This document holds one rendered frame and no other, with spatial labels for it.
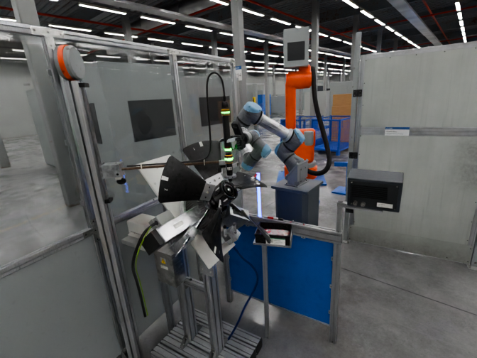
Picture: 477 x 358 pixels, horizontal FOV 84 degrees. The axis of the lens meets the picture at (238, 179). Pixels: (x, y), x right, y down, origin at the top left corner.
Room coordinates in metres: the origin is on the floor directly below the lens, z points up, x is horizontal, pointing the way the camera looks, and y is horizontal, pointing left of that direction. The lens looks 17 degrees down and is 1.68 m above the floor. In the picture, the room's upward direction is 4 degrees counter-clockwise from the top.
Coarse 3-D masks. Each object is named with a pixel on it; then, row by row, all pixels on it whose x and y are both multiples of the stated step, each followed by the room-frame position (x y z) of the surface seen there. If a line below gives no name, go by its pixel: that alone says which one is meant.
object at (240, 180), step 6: (240, 174) 1.64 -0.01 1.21; (246, 174) 1.65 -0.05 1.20; (234, 180) 1.55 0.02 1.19; (240, 180) 1.55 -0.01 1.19; (246, 180) 1.55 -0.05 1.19; (252, 180) 1.57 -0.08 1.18; (258, 180) 1.60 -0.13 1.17; (240, 186) 1.45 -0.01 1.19; (246, 186) 1.47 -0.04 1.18; (252, 186) 1.49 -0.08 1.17; (258, 186) 1.51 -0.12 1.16; (264, 186) 1.55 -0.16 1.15
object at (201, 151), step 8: (192, 144) 1.53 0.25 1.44; (208, 144) 1.54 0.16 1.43; (216, 144) 1.56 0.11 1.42; (184, 152) 1.49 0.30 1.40; (192, 152) 1.50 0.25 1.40; (200, 152) 1.50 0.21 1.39; (208, 152) 1.50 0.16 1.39; (216, 152) 1.51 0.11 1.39; (192, 160) 1.47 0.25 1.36; (208, 160) 1.47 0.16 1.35; (216, 160) 1.47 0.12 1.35; (200, 168) 1.44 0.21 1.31; (208, 168) 1.44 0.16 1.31; (216, 168) 1.43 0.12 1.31; (208, 176) 1.41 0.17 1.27
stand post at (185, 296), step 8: (184, 256) 1.49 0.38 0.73; (184, 288) 1.47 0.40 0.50; (184, 296) 1.45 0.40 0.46; (192, 296) 1.51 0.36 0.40; (184, 304) 1.44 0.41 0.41; (192, 304) 1.50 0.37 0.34; (184, 312) 1.44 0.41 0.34; (192, 312) 1.51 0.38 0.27; (184, 320) 1.46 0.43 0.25; (192, 320) 1.48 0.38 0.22; (184, 328) 1.45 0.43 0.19; (192, 328) 1.48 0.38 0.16; (192, 336) 1.47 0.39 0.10
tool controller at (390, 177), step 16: (352, 176) 1.38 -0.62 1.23; (368, 176) 1.35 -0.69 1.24; (384, 176) 1.32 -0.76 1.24; (400, 176) 1.29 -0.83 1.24; (352, 192) 1.38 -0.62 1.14; (368, 192) 1.33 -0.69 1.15; (384, 192) 1.29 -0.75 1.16; (400, 192) 1.25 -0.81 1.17; (368, 208) 1.36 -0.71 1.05; (384, 208) 1.31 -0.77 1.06
